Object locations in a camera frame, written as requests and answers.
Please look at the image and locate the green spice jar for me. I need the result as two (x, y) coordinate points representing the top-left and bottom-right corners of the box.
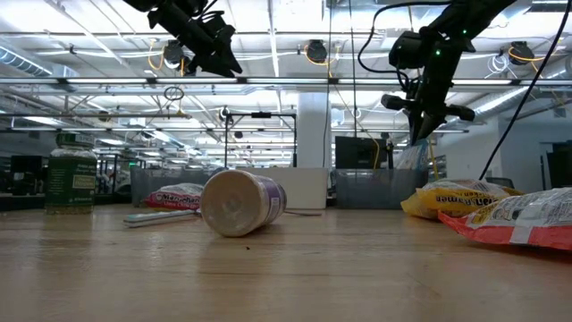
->
(44, 132), (98, 215)

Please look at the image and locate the black hanging cable loop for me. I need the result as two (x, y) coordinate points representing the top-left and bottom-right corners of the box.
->
(163, 85), (185, 102)

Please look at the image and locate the long ceiling light strip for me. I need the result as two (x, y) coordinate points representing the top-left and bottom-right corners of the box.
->
(0, 76), (515, 87)

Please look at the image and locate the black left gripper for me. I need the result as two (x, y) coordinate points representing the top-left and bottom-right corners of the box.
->
(147, 4), (244, 77)

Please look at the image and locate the yellow ramen packet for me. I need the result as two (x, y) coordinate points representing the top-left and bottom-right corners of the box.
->
(400, 178), (526, 221)

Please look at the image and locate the orange ramen packet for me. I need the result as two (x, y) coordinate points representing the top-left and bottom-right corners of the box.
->
(437, 186), (572, 251)

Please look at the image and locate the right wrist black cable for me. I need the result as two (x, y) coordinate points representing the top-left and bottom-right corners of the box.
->
(357, 2), (452, 76)

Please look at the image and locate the black ceiling cable reel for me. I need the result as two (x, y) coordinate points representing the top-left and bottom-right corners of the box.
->
(305, 38), (330, 64)
(161, 38), (188, 72)
(509, 40), (535, 66)

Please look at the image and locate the blue white ramen packet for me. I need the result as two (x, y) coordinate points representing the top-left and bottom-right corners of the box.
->
(395, 139), (431, 172)

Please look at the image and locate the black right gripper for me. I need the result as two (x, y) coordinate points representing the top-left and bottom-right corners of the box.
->
(382, 44), (475, 145)

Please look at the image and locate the purple bowl metal spoon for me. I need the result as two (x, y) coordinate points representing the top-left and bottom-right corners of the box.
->
(123, 208), (201, 228)

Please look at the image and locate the white plastic bin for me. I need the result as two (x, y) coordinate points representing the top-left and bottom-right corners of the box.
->
(235, 167), (331, 210)

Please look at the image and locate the green red ramen packet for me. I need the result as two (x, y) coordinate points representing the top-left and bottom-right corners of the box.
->
(142, 182), (206, 211)

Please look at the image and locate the yellow floor cable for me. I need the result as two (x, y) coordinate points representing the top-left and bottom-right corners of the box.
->
(427, 141), (440, 181)

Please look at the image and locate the black camera stand frame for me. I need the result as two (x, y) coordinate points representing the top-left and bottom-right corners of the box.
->
(223, 111), (299, 169)

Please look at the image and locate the grey translucent plastic bin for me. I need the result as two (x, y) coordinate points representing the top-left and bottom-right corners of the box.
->
(130, 167), (224, 208)
(334, 168), (429, 210)

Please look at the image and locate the purple label spice jar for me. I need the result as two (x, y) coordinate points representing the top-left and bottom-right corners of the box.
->
(199, 168), (288, 238)

